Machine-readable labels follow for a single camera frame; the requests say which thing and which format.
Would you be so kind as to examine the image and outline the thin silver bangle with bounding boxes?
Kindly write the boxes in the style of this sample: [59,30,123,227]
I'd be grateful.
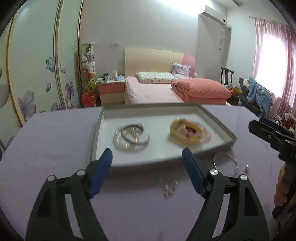
[213,152,239,177]

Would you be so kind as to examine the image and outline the pearl cluster earrings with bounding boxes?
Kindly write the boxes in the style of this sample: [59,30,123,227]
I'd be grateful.
[159,178,178,198]

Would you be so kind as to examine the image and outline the dark red bead bracelet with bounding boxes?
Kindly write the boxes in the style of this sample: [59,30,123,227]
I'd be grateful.
[182,124,200,137]

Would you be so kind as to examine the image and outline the yellow wrist watch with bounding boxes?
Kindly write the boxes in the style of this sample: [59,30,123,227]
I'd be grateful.
[170,118,204,146]

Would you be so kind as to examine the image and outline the white pearl bracelet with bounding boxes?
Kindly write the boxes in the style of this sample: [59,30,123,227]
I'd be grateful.
[112,123,144,153]

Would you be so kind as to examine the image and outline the grey shallow cardboard tray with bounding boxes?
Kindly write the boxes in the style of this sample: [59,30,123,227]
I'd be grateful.
[92,103,237,170]

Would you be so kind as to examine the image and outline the wide silver cuff bangle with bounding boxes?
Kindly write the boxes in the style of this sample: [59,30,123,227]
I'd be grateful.
[120,123,150,145]

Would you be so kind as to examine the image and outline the single pearl earring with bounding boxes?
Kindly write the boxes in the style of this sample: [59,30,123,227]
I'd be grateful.
[243,165,250,174]

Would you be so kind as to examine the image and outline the right hand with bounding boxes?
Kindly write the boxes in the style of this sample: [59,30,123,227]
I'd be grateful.
[273,166,289,207]

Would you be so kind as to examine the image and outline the pink curtain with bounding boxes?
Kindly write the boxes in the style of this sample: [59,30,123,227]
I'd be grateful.
[252,18,295,116]

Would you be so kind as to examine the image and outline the blue plush robe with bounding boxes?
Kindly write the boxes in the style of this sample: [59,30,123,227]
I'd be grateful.
[239,77,273,118]

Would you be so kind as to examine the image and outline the dark wooden chair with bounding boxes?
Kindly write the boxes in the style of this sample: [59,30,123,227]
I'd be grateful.
[220,67,234,85]

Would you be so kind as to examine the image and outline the salmon folded duvet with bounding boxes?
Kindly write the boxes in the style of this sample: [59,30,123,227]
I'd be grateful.
[171,78,232,105]

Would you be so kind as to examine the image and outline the purple patterned pillow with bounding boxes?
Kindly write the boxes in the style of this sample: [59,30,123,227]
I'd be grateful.
[172,63,191,76]

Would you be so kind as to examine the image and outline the white air conditioner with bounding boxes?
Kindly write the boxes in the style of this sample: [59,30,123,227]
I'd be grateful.
[202,5,231,31]

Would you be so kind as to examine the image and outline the red waste bin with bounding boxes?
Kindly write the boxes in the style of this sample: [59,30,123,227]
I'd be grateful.
[82,92,97,108]

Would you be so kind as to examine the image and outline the floral white pillow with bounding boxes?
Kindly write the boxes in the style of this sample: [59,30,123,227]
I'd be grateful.
[137,72,178,84]

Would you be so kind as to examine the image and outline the pink beige nightstand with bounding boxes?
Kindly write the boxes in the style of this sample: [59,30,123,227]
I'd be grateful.
[97,79,125,105]

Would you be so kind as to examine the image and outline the bed with pink sheet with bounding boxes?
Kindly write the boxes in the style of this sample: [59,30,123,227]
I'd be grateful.
[125,48,199,104]

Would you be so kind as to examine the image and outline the plush toy tower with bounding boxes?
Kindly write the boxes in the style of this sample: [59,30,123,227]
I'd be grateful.
[81,42,96,92]

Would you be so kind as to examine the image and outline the floral sliding wardrobe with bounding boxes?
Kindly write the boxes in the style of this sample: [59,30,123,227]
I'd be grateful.
[1,1,83,154]

